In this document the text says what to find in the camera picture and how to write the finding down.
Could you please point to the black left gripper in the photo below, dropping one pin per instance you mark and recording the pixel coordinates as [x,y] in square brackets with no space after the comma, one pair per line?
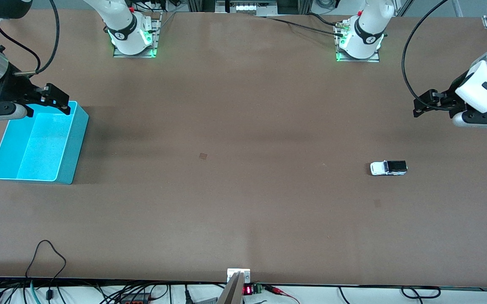
[451,95]

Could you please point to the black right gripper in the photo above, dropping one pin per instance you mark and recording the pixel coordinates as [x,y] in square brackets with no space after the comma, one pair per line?
[10,86]

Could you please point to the white jeep toy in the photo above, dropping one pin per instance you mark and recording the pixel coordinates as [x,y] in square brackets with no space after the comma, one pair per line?
[379,169]

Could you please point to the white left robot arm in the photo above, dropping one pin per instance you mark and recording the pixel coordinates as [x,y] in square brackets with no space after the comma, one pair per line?
[368,25]

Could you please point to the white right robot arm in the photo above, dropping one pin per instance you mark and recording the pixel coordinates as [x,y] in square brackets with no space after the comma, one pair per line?
[125,25]

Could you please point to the cyan plastic bin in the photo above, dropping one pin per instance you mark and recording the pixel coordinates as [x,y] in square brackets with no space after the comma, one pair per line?
[36,147]

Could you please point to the black power strip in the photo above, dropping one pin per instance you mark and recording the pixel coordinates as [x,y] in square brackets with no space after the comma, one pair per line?
[135,300]

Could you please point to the red clip leads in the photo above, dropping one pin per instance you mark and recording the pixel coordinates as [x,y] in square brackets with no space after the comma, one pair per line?
[275,289]

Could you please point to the red LED display module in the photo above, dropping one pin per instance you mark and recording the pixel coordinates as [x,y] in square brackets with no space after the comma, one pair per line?
[248,290]

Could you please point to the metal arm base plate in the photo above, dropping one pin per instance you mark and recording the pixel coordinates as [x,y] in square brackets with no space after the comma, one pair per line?
[372,60]
[118,52]

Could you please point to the aluminium frame structure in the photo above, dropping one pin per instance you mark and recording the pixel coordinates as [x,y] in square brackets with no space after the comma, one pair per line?
[247,6]

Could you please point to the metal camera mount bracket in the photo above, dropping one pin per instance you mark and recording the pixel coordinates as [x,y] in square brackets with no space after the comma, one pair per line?
[237,291]

